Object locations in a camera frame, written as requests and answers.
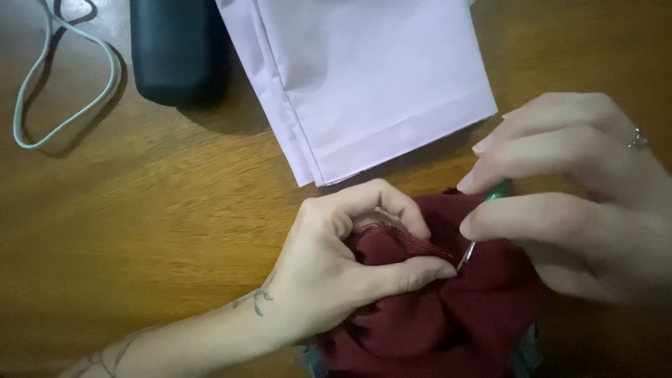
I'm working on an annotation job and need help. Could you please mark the maroon fabric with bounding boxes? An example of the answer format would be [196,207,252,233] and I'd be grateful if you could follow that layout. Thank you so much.
[315,188,550,378]

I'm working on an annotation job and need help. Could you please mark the folded pink fabric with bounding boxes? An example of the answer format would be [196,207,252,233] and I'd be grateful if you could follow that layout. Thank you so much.
[215,0,499,188]

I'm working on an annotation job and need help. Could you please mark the black case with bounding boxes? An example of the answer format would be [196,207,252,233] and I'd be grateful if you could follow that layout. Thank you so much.
[129,0,233,108]

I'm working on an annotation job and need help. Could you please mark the grey-green elastic band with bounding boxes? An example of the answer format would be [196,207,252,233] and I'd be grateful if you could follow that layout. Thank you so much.
[13,0,123,151]

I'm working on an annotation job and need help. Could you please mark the person's right hand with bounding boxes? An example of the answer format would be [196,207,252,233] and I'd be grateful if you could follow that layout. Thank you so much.
[456,92,672,308]

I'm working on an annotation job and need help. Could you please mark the green-handled seam ripper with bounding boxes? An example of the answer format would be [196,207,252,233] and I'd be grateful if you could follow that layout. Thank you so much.
[455,178,513,273]

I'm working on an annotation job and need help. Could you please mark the person's left hand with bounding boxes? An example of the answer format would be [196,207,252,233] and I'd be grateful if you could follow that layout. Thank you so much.
[274,178,457,343]

